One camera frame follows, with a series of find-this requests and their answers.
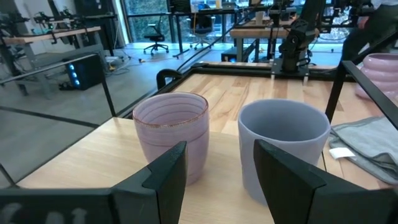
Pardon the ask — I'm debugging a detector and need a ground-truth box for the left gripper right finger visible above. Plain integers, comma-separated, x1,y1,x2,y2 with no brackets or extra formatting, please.
253,138,398,224

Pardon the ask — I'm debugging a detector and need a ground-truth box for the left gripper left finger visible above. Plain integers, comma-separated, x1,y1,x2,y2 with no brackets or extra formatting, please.
111,140,189,224

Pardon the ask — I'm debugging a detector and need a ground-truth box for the pink striped mug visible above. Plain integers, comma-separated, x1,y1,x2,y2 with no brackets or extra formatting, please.
132,91,210,187

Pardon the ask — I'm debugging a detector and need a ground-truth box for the blue-grey mug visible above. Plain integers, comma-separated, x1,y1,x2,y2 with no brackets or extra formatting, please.
238,98,331,207

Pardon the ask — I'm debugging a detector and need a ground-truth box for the pink ribbed mug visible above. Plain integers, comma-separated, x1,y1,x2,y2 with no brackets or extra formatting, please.
354,52,398,101

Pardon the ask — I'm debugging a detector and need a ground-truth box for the grey folded waffle cloth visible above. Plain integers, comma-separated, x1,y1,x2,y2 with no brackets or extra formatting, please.
328,116,398,187

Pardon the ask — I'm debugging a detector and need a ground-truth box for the black computer tower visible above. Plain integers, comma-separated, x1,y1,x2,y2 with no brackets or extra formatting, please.
63,55,104,91

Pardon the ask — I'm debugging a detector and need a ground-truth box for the black office chair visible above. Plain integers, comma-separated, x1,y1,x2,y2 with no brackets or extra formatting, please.
188,14,217,50
142,23,170,57

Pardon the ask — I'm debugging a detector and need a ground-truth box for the wooden work table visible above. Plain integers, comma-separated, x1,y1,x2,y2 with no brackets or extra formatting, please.
0,26,105,97
229,17,321,63

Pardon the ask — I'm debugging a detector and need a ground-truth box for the person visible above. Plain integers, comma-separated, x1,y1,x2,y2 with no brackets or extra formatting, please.
340,0,398,65

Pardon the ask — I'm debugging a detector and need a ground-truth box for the wooden shelf with black frame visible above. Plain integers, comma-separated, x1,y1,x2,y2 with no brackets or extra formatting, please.
0,52,398,224

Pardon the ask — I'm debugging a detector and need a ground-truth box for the black cable loop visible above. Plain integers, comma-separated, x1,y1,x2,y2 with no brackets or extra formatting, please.
155,68,185,91

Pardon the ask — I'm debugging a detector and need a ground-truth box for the black aluminium table frame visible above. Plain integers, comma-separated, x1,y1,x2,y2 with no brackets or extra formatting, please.
155,61,355,94

